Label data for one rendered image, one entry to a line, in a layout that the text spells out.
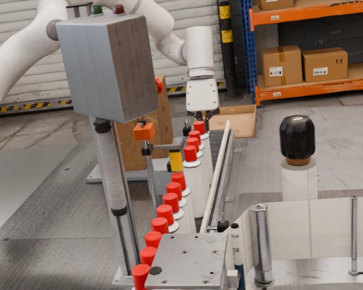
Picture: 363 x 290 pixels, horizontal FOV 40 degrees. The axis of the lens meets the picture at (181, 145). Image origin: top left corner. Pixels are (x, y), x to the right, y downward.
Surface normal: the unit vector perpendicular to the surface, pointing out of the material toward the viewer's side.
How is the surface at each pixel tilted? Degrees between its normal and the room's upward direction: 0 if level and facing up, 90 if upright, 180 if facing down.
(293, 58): 90
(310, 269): 0
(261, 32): 90
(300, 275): 0
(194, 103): 70
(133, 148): 90
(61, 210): 0
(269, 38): 90
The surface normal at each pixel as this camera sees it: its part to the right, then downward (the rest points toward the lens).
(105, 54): -0.69, 0.35
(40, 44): -0.29, 0.84
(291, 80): -0.09, 0.38
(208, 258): -0.13, -0.92
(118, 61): 0.71, 0.18
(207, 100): -0.19, 0.03
